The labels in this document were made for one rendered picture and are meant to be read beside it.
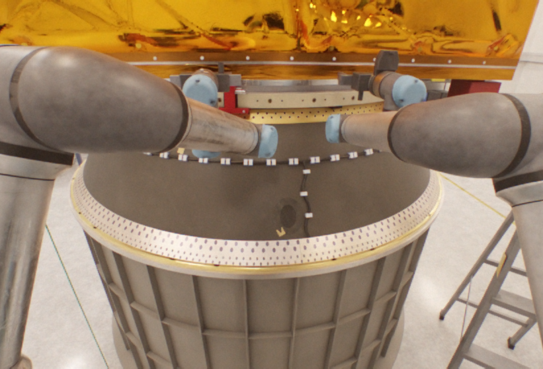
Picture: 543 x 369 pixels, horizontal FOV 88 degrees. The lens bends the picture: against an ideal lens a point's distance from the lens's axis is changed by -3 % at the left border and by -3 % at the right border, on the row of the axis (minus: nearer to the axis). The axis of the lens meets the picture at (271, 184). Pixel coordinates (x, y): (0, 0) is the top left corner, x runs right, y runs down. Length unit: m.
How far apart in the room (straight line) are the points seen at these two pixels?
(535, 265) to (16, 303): 0.64
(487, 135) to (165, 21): 0.90
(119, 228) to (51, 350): 1.50
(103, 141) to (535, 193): 0.51
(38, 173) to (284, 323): 1.09
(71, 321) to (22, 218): 2.36
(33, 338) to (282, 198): 2.20
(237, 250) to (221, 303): 0.27
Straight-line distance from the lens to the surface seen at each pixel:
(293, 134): 1.07
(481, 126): 0.43
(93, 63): 0.35
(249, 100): 1.02
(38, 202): 0.44
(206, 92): 0.66
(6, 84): 0.39
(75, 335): 2.66
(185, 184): 1.11
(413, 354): 2.44
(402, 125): 0.47
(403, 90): 0.78
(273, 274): 1.04
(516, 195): 0.49
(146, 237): 1.20
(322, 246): 1.09
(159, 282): 1.31
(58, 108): 0.34
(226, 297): 1.21
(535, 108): 0.48
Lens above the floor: 1.89
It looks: 27 degrees down
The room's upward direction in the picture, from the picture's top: 1 degrees clockwise
